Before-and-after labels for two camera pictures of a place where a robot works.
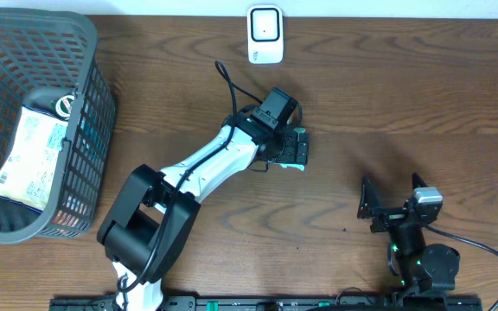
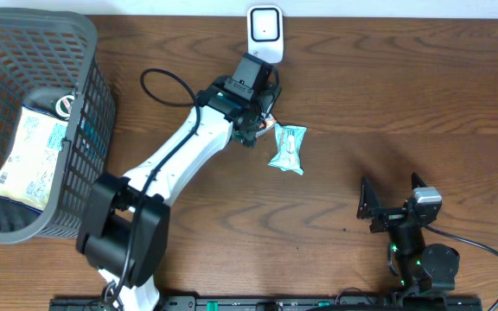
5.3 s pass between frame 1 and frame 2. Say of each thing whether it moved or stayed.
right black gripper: stayed
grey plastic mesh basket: stayed
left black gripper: moved
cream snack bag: stayed
